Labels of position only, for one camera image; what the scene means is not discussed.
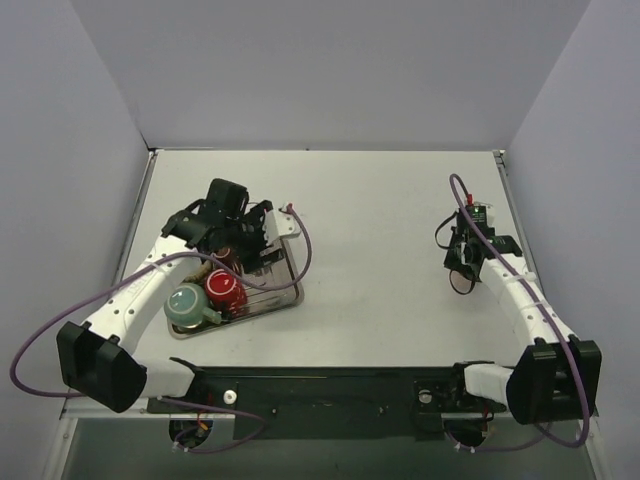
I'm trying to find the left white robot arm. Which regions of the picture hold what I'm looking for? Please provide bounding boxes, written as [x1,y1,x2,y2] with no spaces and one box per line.
[56,178,282,413]

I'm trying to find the teal glazed mug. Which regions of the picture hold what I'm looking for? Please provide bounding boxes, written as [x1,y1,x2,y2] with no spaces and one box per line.
[163,283,223,330]

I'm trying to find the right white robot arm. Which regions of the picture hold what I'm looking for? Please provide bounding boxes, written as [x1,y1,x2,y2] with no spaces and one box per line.
[444,205,602,425]

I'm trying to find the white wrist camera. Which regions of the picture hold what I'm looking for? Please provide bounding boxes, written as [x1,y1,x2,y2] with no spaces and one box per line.
[466,202,495,228]
[263,204,302,247]

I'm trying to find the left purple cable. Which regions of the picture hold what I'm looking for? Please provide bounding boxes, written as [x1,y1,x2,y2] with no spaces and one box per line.
[10,202,315,455]

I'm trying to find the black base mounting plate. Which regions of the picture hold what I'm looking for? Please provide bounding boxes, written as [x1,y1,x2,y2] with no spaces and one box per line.
[147,367,506,440]

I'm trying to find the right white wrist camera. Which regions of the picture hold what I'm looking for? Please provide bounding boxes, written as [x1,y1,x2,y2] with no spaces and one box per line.
[466,202,495,228]

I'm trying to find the pink faceted mug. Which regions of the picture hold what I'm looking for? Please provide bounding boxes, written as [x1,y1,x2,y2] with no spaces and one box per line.
[448,267,479,296]

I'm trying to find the stainless steel tray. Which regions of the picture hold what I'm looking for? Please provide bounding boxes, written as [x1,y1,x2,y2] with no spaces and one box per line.
[167,240,303,339]

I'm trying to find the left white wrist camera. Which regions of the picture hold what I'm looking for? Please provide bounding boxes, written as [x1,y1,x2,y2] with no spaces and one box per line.
[263,204,302,247]

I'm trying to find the cream beige mug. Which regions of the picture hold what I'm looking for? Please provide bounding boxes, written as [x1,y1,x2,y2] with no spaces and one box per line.
[183,261,213,284]

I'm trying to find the red mug black handle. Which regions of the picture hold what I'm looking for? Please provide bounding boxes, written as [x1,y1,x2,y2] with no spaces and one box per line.
[204,269,247,311]

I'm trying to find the small brown mug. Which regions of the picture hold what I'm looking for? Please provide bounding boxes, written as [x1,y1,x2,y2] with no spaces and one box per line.
[213,247,242,274]

